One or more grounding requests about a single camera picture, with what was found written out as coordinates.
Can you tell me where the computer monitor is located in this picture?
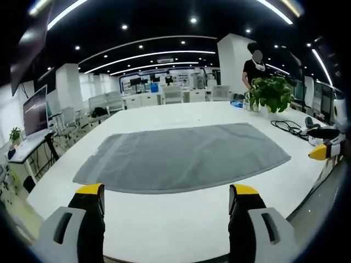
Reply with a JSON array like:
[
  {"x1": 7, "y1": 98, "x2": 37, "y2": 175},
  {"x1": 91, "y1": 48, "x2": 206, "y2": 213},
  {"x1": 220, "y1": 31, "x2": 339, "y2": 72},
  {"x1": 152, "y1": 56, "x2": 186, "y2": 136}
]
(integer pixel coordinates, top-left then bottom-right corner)
[{"x1": 22, "y1": 84, "x2": 50, "y2": 139}]

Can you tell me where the white office chair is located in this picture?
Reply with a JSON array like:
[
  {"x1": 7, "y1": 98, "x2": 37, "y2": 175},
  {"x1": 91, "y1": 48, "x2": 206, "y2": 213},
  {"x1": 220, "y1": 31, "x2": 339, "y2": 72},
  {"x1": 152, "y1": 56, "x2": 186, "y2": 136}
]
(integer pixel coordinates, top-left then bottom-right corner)
[
  {"x1": 162, "y1": 85, "x2": 184, "y2": 105},
  {"x1": 105, "y1": 91, "x2": 126, "y2": 112},
  {"x1": 60, "y1": 106, "x2": 78, "y2": 135},
  {"x1": 211, "y1": 85, "x2": 230, "y2": 102}
]

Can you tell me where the black cable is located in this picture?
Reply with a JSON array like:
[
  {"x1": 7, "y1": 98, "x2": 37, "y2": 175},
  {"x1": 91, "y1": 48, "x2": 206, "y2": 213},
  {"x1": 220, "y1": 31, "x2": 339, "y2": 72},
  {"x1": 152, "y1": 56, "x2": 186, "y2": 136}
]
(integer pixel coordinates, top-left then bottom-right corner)
[{"x1": 270, "y1": 119, "x2": 310, "y2": 141}]

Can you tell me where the grey round device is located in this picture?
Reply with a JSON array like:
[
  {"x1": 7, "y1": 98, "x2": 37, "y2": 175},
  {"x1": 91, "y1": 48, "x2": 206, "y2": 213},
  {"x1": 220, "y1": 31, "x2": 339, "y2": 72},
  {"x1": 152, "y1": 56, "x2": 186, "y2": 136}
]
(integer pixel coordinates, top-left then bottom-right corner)
[{"x1": 304, "y1": 116, "x2": 321, "y2": 129}]

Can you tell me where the grey towel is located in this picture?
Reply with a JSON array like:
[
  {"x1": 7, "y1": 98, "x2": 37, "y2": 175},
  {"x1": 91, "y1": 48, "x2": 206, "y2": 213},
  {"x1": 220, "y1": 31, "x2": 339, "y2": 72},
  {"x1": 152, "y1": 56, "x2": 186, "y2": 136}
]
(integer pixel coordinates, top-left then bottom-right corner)
[{"x1": 72, "y1": 122, "x2": 292, "y2": 195}]

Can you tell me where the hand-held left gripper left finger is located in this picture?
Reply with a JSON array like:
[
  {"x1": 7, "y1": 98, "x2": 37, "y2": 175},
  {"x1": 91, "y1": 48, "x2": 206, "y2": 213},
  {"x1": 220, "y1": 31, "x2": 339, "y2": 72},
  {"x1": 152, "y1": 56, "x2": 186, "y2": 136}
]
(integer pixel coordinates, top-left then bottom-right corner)
[{"x1": 32, "y1": 183, "x2": 106, "y2": 263}]

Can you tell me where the green potted plant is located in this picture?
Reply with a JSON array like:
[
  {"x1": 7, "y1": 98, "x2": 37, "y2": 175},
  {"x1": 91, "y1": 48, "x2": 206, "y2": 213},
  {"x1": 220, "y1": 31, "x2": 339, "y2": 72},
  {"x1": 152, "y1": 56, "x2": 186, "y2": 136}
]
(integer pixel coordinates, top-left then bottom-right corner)
[{"x1": 246, "y1": 76, "x2": 295, "y2": 115}]

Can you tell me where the small potted plant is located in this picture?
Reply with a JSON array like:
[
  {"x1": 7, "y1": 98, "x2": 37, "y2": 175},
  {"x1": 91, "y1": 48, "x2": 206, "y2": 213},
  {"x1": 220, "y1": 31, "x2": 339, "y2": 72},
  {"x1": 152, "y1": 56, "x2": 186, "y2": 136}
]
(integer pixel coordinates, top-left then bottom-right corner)
[{"x1": 9, "y1": 127, "x2": 23, "y2": 147}]

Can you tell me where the white side desk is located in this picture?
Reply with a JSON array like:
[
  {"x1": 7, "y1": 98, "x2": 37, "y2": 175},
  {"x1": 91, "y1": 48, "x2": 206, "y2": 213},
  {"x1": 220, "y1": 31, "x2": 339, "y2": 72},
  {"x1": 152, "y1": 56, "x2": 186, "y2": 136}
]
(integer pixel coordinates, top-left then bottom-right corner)
[{"x1": 7, "y1": 130, "x2": 57, "y2": 185}]

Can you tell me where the white table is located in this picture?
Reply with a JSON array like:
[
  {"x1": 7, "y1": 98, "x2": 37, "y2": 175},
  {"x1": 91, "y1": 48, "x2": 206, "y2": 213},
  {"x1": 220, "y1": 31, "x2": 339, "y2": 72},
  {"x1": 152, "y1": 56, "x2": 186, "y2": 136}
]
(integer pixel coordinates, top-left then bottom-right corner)
[{"x1": 26, "y1": 100, "x2": 334, "y2": 260}]

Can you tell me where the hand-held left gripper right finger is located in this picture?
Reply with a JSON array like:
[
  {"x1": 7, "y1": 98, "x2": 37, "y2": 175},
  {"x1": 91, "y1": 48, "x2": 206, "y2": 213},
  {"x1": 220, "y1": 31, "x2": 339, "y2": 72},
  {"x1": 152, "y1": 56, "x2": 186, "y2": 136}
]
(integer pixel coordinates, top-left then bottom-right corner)
[{"x1": 228, "y1": 184, "x2": 302, "y2": 263}]

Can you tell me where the black bag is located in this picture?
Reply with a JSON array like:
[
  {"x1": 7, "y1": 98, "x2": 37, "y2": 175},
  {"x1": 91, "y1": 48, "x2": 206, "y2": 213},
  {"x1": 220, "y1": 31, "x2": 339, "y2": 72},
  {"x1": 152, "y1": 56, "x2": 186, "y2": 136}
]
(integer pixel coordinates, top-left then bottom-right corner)
[{"x1": 91, "y1": 107, "x2": 108, "y2": 118}]

